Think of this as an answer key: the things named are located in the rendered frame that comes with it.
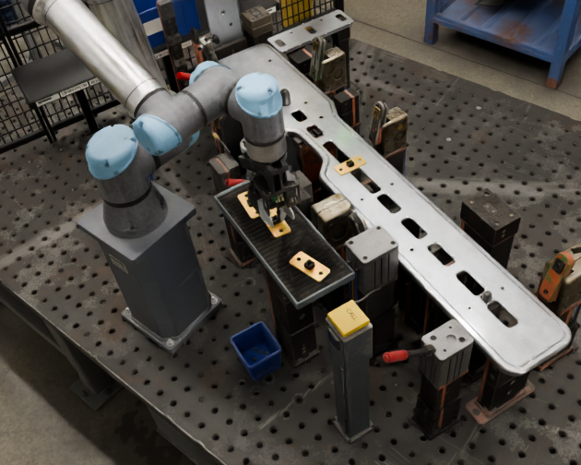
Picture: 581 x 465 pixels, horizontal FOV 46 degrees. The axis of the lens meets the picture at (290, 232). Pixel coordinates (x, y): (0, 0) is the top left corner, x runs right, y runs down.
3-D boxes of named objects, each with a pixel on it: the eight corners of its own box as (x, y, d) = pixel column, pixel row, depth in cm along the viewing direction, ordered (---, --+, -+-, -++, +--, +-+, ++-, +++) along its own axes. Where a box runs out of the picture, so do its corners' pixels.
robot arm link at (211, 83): (168, 79, 122) (208, 102, 116) (214, 50, 127) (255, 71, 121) (177, 113, 128) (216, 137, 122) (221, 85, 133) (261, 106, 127)
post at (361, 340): (375, 428, 165) (375, 327, 132) (349, 445, 163) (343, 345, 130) (357, 404, 169) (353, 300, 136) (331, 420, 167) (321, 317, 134)
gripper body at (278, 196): (267, 220, 132) (260, 174, 123) (249, 193, 138) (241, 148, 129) (302, 205, 134) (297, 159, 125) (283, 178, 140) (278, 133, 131)
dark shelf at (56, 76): (280, 10, 237) (280, 2, 235) (31, 111, 212) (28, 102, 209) (251, -15, 251) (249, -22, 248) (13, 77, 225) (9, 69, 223)
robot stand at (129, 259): (171, 354, 184) (132, 261, 154) (122, 317, 193) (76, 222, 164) (223, 304, 193) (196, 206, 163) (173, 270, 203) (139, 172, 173)
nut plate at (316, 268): (331, 270, 139) (331, 267, 138) (319, 282, 138) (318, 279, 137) (300, 251, 143) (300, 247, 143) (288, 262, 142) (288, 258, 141)
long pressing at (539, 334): (588, 332, 144) (590, 327, 143) (506, 386, 138) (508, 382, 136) (266, 41, 227) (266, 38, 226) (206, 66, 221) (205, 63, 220)
